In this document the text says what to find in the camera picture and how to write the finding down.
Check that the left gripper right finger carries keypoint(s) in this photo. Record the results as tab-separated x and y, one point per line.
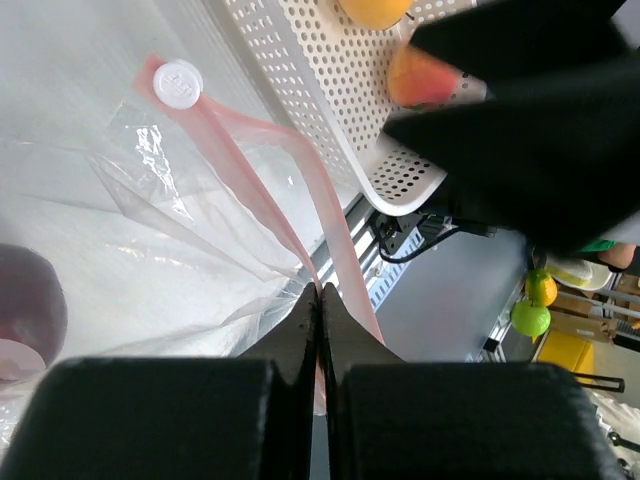
391	419

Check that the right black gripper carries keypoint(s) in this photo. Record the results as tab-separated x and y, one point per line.
553	150

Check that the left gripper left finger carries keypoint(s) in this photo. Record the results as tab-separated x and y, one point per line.
248	417

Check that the red orange toy peach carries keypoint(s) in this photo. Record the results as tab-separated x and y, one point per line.
415	78

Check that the clear pink zip top bag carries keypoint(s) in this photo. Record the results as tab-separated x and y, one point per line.
172	232

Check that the dark red toy apple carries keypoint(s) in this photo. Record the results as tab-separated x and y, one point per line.
33	307

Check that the orange toy fruit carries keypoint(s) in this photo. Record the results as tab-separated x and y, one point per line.
375	14

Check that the yellow toy fruit background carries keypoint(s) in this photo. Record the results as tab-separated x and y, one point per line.
540	287

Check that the green toy apple background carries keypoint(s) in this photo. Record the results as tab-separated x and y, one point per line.
530	319

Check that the yellow box background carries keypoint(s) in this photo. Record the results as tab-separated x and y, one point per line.
569	352

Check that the white perforated plastic basket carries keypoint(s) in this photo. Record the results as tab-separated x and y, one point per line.
329	74

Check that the white slotted cable duct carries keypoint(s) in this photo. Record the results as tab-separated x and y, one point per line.
380	276

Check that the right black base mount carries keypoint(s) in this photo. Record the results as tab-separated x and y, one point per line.
391	233

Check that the aluminium mounting rail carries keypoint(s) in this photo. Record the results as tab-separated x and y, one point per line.
356	239

